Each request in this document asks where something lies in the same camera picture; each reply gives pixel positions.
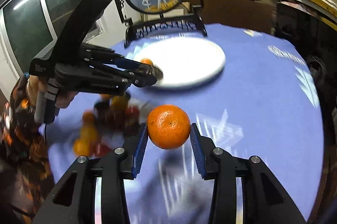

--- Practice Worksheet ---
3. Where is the yellow cherry tomato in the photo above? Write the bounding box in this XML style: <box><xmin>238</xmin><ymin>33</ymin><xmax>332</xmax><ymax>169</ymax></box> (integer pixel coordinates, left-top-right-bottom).
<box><xmin>110</xmin><ymin>96</ymin><xmax>130</xmax><ymax>111</ymax></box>

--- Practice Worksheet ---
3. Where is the small orange fruit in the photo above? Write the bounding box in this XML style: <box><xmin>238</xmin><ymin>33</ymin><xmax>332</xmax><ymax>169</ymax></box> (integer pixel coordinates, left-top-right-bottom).
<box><xmin>140</xmin><ymin>58</ymin><xmax>154</xmax><ymax>66</ymax></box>

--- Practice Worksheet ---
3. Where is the window with metal frame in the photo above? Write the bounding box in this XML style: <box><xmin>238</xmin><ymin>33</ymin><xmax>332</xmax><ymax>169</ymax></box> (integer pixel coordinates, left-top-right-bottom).
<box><xmin>0</xmin><ymin>0</ymin><xmax>106</xmax><ymax>77</ymax></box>

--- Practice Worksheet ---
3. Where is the large orange mandarin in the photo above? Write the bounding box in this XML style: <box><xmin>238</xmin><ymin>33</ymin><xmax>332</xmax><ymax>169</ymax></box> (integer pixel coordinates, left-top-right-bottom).
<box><xmin>79</xmin><ymin>124</ymin><xmax>101</xmax><ymax>144</ymax></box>

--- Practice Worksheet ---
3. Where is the white round plate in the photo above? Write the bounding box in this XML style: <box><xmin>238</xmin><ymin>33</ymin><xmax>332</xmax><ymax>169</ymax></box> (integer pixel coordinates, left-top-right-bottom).
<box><xmin>127</xmin><ymin>37</ymin><xmax>226</xmax><ymax>90</ymax></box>

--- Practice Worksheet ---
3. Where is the blue patterned tablecloth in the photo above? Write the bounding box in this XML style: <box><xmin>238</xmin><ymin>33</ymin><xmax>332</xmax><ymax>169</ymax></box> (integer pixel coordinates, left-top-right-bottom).
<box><xmin>39</xmin><ymin>22</ymin><xmax>325</xmax><ymax>224</ymax></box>

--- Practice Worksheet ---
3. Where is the red cherry tomato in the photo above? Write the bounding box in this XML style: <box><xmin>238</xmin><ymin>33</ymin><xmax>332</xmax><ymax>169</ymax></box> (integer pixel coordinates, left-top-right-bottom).
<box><xmin>125</xmin><ymin>106</ymin><xmax>140</xmax><ymax>120</ymax></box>

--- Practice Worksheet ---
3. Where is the person's left hand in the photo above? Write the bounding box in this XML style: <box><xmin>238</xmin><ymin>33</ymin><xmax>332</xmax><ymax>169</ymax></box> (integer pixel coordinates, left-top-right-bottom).
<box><xmin>24</xmin><ymin>74</ymin><xmax>78</xmax><ymax>110</ymax></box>

